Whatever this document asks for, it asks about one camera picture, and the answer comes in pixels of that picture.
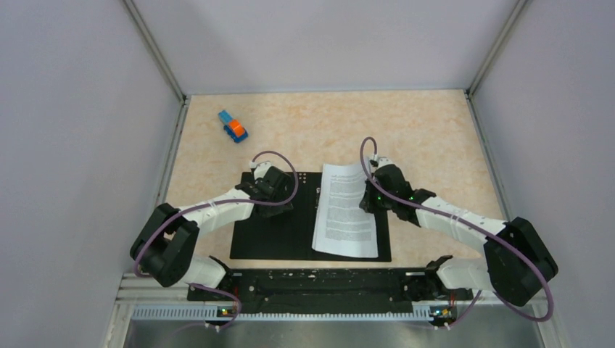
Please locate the white slotted cable duct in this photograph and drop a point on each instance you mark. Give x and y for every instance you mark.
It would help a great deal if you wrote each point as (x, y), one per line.
(200, 312)

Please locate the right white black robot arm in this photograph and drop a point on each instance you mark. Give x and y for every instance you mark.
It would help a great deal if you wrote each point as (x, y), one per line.
(514, 262)

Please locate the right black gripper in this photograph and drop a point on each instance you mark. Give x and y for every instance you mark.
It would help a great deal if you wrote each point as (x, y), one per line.
(368, 203)

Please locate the printed paper sheet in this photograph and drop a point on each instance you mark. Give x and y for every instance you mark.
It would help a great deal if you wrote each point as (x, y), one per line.
(341, 227)

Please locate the left aluminium frame post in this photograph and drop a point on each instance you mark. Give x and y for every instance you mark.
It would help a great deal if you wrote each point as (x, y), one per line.
(153, 49)

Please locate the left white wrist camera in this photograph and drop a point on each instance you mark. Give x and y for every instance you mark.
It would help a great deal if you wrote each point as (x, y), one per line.
(260, 169)

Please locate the teal folder black inside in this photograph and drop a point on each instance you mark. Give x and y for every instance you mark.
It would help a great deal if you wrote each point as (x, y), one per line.
(289, 236)

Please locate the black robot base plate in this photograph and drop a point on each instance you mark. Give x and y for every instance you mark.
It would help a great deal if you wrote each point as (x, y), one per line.
(331, 290)

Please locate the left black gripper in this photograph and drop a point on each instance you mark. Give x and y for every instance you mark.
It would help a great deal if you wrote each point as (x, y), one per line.
(276, 209)

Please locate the right aluminium frame post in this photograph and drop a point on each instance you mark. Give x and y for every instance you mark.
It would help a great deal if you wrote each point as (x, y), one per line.
(497, 46)

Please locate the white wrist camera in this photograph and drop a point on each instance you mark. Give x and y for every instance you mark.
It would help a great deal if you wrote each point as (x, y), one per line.
(260, 169)
(378, 161)

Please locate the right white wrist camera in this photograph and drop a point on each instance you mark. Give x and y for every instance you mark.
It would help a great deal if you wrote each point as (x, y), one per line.
(378, 161)

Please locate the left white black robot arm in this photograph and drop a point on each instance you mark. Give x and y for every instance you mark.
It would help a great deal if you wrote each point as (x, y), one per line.
(165, 247)

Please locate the aluminium frame post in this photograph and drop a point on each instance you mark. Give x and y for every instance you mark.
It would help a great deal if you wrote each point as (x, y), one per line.
(153, 49)
(497, 46)

